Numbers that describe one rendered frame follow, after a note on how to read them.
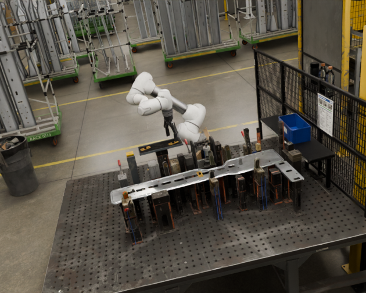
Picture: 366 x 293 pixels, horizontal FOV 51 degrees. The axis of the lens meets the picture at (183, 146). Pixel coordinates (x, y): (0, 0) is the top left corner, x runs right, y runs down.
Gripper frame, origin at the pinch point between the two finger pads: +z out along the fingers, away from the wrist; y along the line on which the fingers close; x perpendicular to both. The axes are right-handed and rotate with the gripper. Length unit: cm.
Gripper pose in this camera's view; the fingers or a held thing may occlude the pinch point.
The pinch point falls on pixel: (172, 137)
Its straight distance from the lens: 316.8
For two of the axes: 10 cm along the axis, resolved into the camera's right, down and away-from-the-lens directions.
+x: 8.4, -3.6, 4.1
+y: 5.2, 3.2, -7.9
